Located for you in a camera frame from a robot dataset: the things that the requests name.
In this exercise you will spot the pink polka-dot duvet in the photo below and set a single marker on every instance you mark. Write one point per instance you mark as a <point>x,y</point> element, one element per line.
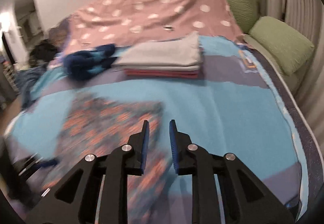
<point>157,8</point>

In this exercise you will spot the mattress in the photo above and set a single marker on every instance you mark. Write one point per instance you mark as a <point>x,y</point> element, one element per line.
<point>298,112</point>

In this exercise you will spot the large green pillow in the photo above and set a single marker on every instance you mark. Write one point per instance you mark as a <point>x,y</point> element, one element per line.
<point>283,44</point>

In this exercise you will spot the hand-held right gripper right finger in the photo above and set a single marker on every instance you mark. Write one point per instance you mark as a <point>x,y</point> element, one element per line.
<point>174,148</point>

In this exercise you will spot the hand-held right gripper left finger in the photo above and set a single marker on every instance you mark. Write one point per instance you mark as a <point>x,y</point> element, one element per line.
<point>144,145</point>

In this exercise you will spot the red folded garment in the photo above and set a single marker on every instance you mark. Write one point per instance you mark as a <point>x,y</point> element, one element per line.
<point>162,73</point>

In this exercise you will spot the blue and grey blanket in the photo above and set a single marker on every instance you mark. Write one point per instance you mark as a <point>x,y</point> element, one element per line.
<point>227,112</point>

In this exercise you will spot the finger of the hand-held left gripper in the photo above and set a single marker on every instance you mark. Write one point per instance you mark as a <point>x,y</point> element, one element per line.
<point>44,163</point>

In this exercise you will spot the floral teal and orange garment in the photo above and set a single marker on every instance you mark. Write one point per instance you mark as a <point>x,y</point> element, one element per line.
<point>106,122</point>

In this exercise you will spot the light grey folded garment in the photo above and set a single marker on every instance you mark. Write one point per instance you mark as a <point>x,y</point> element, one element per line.
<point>164,54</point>

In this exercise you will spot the purple printed cloth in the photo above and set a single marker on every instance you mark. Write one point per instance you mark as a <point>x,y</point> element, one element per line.
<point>60,30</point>

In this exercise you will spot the navy star and paw cloth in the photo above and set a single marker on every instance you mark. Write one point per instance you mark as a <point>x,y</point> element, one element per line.
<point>86,64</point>

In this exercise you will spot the black cloth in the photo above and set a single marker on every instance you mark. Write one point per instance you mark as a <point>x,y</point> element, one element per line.
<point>43,53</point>

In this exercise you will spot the dark teal knitted cloth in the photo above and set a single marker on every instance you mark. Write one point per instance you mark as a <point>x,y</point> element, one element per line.
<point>30,84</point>

